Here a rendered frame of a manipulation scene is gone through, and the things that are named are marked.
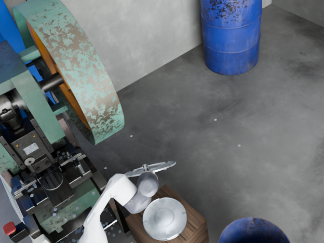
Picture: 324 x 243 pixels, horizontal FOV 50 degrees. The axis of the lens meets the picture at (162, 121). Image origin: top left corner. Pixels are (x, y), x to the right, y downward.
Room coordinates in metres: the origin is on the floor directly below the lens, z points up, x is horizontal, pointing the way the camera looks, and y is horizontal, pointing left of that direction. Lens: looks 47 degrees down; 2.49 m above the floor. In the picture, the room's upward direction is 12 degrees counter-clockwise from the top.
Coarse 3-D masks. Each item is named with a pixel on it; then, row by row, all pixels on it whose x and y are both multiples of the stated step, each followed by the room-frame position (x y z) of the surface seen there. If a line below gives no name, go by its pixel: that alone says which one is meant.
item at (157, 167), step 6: (162, 162) 1.21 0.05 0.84; (168, 162) 1.18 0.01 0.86; (174, 162) 1.14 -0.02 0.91; (138, 168) 1.21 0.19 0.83; (150, 168) 1.11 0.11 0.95; (156, 168) 1.09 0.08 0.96; (162, 168) 1.04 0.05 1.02; (126, 174) 1.14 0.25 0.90; (132, 174) 1.10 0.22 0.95; (138, 174) 1.03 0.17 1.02
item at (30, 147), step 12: (24, 120) 1.45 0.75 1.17; (12, 132) 1.37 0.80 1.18; (24, 132) 1.36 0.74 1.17; (36, 132) 1.36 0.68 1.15; (12, 144) 1.30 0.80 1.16; (24, 144) 1.32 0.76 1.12; (36, 144) 1.34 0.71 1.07; (24, 156) 1.31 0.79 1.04; (36, 156) 1.33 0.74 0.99; (48, 156) 1.35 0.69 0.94; (36, 168) 1.28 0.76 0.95
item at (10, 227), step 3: (9, 222) 1.09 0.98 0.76; (12, 222) 1.08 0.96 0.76; (6, 225) 1.07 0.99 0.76; (9, 225) 1.07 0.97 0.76; (12, 225) 1.06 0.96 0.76; (3, 228) 1.06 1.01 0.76; (6, 228) 1.05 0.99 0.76; (9, 228) 1.05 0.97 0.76; (12, 228) 1.04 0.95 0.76; (15, 228) 1.05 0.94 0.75; (6, 231) 1.03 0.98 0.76; (9, 231) 1.03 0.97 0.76; (12, 231) 1.03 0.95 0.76; (6, 234) 1.02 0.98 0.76; (9, 234) 1.02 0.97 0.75
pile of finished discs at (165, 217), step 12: (156, 204) 1.21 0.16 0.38; (168, 204) 1.19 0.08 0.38; (180, 204) 1.17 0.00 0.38; (144, 216) 1.15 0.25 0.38; (156, 216) 1.12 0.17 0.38; (168, 216) 1.10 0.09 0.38; (180, 216) 1.09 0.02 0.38; (144, 228) 1.07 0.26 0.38; (156, 228) 1.05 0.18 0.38; (168, 228) 1.03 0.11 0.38; (180, 228) 1.01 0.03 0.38
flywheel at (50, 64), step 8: (32, 32) 1.77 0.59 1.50; (40, 40) 1.81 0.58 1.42; (40, 48) 1.82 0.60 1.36; (48, 56) 1.82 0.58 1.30; (48, 64) 1.81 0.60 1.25; (64, 80) 1.50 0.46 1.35; (64, 88) 1.73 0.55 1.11; (72, 96) 1.68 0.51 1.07; (72, 104) 1.63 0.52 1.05; (80, 112) 1.56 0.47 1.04; (88, 128) 1.45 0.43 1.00
